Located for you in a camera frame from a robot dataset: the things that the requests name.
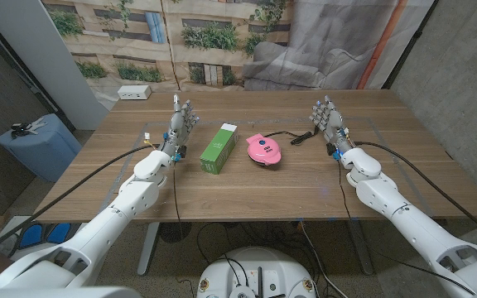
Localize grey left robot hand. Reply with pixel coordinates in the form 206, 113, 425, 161
158, 94, 200, 162

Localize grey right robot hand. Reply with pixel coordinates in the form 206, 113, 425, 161
309, 95, 355, 161

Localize pink mini sandwich press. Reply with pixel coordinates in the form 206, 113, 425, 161
245, 132, 282, 167

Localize green and white box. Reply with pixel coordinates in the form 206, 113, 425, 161
199, 123, 239, 175

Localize white power strip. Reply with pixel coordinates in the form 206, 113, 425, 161
117, 84, 152, 101

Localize printed fabric backdrop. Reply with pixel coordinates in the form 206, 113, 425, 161
41, 0, 436, 111

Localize round black floor disc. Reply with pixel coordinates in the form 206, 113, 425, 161
158, 222, 193, 244

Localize white table leg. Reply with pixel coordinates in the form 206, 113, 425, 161
137, 222, 161, 276

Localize grey table leg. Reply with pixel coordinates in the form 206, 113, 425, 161
348, 219, 374, 276

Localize blue storage bin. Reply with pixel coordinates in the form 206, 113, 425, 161
0, 113, 83, 183

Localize white column panel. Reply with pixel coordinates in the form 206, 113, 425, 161
0, 0, 110, 132

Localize black and grey tools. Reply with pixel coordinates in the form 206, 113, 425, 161
10, 117, 49, 140

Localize blue pad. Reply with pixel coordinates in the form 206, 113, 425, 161
46, 223, 72, 245
18, 223, 44, 249

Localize white robot torso base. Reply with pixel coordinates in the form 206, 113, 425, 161
196, 247, 317, 298

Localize black press power cord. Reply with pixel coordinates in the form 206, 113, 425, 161
263, 126, 320, 146

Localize thin black left wrist cable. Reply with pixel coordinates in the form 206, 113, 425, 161
171, 163, 184, 233

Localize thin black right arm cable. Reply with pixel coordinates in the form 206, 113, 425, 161
336, 159, 477, 296

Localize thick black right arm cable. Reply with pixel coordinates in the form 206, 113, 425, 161
354, 141, 477, 245

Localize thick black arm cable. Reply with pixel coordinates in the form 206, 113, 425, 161
354, 141, 477, 245
0, 143, 157, 264

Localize grey floor cable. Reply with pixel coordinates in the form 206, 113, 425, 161
299, 221, 349, 298

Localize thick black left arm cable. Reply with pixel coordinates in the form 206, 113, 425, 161
0, 143, 157, 264

